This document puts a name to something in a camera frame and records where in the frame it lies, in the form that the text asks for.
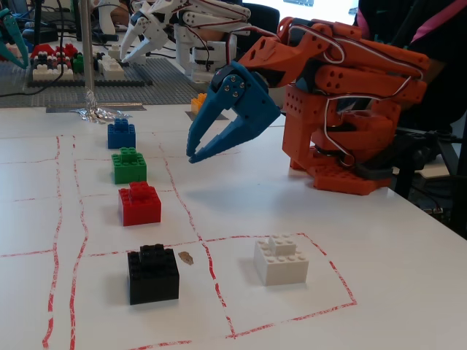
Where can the crumpled aluminium foil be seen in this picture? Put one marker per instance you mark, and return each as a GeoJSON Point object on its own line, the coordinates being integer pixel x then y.
{"type": "Point", "coordinates": [96, 111]}

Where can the green toy brick block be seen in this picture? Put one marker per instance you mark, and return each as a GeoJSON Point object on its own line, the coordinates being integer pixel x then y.
{"type": "Point", "coordinates": [129, 168]}

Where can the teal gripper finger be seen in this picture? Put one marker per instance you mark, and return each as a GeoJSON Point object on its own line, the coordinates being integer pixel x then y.
{"type": "Point", "coordinates": [16, 40]}

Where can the person in black shirt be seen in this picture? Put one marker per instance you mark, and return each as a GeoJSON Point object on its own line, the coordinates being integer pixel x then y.
{"type": "Point", "coordinates": [438, 43]}

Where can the orange toy brick block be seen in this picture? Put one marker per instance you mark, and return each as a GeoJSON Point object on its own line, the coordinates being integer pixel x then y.
{"type": "Point", "coordinates": [198, 104]}

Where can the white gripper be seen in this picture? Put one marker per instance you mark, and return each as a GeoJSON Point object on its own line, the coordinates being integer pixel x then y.
{"type": "Point", "coordinates": [140, 27]}

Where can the black toy brick block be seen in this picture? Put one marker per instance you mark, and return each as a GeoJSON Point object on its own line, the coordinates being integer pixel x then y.
{"type": "Point", "coordinates": [153, 275]}

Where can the long grey tape strip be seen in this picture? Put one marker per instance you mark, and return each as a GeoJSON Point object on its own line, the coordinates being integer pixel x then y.
{"type": "Point", "coordinates": [120, 106]}

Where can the red white black brick pile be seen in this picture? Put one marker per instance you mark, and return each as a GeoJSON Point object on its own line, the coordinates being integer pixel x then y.
{"type": "Point", "coordinates": [53, 62]}

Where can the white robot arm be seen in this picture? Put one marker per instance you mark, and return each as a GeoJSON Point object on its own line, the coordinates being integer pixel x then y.
{"type": "Point", "coordinates": [204, 33]}

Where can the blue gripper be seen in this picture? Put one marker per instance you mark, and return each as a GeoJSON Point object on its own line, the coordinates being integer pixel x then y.
{"type": "Point", "coordinates": [252, 106]}

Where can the grey studded baseplate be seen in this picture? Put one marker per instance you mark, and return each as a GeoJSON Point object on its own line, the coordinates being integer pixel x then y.
{"type": "Point", "coordinates": [153, 91]}

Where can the white toy brick block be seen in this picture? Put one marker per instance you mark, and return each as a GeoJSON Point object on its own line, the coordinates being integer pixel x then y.
{"type": "Point", "coordinates": [281, 262]}

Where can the blue toy brick block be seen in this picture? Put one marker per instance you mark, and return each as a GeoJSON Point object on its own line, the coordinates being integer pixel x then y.
{"type": "Point", "coordinates": [122, 135]}

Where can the metal pole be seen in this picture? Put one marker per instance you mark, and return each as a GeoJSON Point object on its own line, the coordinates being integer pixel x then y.
{"type": "Point", "coordinates": [87, 43]}

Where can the black office chair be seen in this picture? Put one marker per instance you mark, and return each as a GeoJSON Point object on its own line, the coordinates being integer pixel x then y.
{"type": "Point", "coordinates": [261, 22]}

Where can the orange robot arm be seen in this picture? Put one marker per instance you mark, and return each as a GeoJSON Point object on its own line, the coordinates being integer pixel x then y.
{"type": "Point", "coordinates": [350, 80]}

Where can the black table clamp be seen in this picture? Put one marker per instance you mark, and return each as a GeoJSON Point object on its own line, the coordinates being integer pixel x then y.
{"type": "Point", "coordinates": [412, 153]}

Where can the small green brick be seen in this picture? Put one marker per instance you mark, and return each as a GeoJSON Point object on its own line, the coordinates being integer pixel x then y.
{"type": "Point", "coordinates": [78, 62]}

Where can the red toy brick block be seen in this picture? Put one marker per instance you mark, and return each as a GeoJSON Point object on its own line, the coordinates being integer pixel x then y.
{"type": "Point", "coordinates": [140, 206]}

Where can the white brick stack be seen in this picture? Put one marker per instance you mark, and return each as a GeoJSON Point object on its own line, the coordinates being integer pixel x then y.
{"type": "Point", "coordinates": [111, 67]}

